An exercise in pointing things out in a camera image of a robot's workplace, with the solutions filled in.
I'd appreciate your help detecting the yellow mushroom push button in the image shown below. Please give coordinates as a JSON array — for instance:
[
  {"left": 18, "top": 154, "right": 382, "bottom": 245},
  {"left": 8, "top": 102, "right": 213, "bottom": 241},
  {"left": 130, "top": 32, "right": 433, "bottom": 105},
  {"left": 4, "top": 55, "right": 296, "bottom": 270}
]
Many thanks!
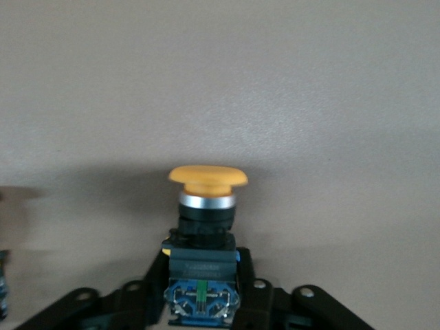
[{"left": 161, "top": 164, "right": 249, "bottom": 327}]

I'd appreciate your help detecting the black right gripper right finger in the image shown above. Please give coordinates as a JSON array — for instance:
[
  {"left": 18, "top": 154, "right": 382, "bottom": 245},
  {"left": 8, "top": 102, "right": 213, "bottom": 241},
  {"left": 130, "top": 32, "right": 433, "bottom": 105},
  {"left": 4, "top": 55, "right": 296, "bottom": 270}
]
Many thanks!
[{"left": 233, "top": 247, "right": 375, "bottom": 330}]

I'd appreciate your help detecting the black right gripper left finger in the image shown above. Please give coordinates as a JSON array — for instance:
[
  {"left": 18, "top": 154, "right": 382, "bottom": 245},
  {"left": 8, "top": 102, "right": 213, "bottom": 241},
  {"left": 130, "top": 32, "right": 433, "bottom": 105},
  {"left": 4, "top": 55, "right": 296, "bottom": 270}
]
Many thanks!
[{"left": 13, "top": 247, "right": 171, "bottom": 330}]

